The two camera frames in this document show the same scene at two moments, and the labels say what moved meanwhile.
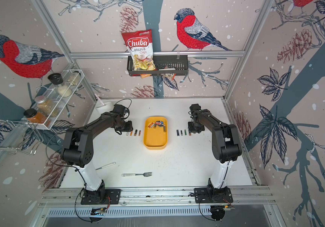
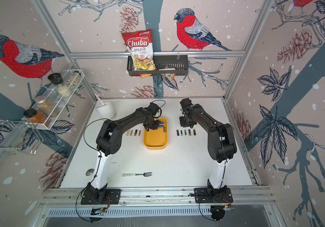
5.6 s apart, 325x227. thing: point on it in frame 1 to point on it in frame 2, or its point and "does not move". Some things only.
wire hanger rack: (13, 135) does not move
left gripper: (129, 127) to (156, 127)
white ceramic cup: (107, 108) does not move
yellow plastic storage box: (155, 132) does not move
